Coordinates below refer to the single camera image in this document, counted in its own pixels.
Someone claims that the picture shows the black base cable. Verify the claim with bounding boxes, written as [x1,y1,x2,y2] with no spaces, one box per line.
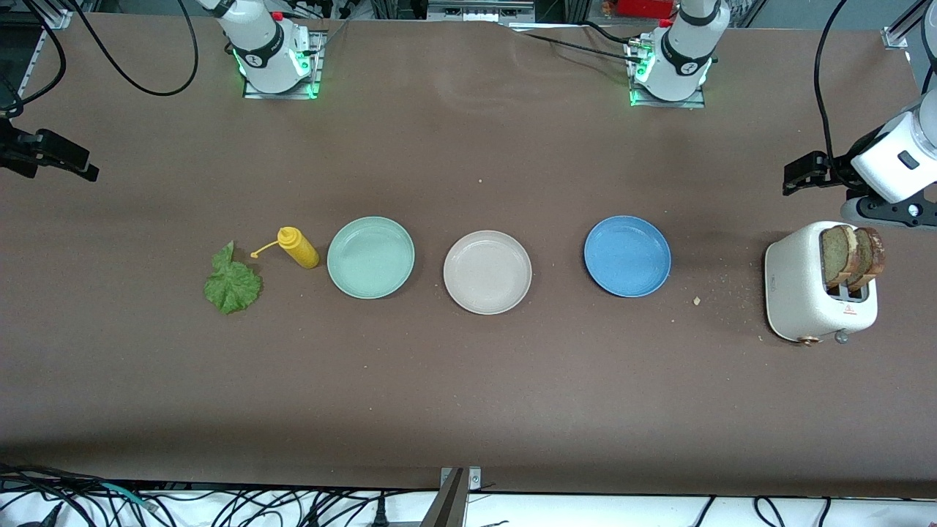
[505,20,649,65]

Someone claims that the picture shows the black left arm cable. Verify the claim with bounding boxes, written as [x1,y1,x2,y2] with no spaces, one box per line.
[814,0,850,187]

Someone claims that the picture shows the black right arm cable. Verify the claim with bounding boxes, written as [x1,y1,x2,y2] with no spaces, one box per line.
[0,0,200,118]

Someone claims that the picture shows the blue round plate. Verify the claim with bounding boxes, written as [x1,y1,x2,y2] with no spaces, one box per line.
[583,215,672,299]

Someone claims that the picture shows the beige round plate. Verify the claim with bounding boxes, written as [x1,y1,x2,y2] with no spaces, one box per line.
[443,230,533,315]

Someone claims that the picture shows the mint green round plate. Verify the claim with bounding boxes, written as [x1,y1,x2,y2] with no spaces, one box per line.
[326,216,416,300]

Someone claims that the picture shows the brown bread slice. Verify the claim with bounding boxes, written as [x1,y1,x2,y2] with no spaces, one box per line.
[820,225,859,288]
[849,227,886,292]

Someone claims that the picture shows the grey equipment box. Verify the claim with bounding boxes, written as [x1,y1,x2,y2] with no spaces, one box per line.
[427,0,537,23]

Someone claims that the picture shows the red box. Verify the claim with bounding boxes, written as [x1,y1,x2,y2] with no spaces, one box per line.
[615,0,676,19]

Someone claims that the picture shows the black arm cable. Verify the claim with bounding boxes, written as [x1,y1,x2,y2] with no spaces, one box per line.
[0,0,200,118]
[814,0,850,187]

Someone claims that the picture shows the yellow mustard squeeze bottle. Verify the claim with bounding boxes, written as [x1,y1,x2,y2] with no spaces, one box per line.
[250,227,320,269]

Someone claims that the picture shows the aluminium frame strut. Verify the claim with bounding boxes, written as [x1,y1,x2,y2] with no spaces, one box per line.
[15,0,74,100]
[882,0,937,51]

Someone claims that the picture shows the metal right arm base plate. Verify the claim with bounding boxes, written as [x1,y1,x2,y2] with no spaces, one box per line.
[242,29,324,100]

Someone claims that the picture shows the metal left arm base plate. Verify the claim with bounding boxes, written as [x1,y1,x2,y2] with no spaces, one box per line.
[628,38,707,109]

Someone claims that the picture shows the green lettuce leaf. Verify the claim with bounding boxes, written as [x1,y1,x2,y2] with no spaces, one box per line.
[204,241,263,315]

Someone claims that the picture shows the metal table bracket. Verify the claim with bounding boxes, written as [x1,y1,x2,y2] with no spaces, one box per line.
[419,466,484,527]

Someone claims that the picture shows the white two-slot toaster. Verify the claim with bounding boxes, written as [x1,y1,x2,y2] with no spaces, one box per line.
[764,221,879,346]

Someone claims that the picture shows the teal cable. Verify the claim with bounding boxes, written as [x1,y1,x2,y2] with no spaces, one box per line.
[99,482,158,511]

